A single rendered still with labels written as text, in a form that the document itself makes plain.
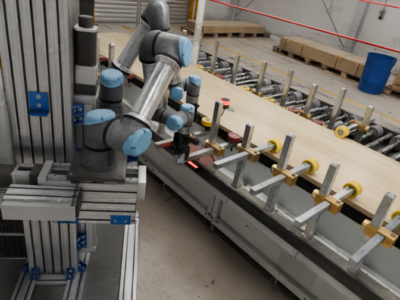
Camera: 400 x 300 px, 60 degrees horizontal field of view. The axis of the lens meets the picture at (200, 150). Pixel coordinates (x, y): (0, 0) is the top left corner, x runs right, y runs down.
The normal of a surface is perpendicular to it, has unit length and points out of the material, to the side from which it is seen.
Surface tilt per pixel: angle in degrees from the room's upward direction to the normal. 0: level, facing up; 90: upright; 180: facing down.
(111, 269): 0
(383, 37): 90
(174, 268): 0
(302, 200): 90
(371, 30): 90
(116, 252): 0
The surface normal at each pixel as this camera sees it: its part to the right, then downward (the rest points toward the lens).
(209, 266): 0.14, -0.86
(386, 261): -0.75, 0.22
